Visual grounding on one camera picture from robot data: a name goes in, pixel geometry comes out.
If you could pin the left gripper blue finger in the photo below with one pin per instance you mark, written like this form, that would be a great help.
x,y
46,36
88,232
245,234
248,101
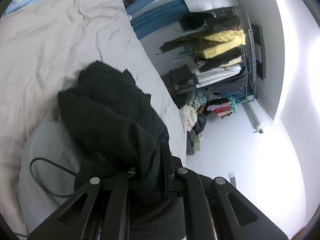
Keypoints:
x,y
169,184

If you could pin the black puffer jacket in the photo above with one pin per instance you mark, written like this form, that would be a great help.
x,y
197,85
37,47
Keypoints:
x,y
113,125

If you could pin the pile of clothes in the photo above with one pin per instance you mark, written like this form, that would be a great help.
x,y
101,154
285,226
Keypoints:
x,y
191,105

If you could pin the metal clothes rack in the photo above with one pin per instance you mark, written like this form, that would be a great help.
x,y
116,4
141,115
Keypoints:
x,y
253,53

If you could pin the teal sock hanger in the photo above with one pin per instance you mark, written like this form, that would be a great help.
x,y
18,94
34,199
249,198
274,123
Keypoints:
x,y
235,101

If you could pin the white hanging jacket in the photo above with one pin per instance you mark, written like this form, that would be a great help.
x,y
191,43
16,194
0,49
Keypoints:
x,y
215,75

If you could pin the white air conditioner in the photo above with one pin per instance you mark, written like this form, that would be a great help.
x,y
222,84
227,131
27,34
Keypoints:
x,y
258,117

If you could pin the dark grey hanging coat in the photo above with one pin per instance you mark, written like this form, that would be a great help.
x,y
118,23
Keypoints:
x,y
231,85

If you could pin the black sweater with cuffs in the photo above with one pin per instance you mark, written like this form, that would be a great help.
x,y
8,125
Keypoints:
x,y
204,65

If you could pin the brown patterned scarf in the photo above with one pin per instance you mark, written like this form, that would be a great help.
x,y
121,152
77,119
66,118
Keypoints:
x,y
194,42

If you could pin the yellow fleece jacket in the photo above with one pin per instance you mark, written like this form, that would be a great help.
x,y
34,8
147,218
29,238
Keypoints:
x,y
227,40

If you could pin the blue curtain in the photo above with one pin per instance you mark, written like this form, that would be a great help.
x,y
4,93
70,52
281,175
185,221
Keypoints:
x,y
158,18

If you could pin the black hanging garment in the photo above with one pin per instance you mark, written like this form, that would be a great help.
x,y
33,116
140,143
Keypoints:
x,y
197,20

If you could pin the blue chair back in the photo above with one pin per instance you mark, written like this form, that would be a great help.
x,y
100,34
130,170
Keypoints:
x,y
137,6

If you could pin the grey bed cover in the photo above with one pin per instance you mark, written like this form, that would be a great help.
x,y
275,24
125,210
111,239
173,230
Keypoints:
x,y
44,46

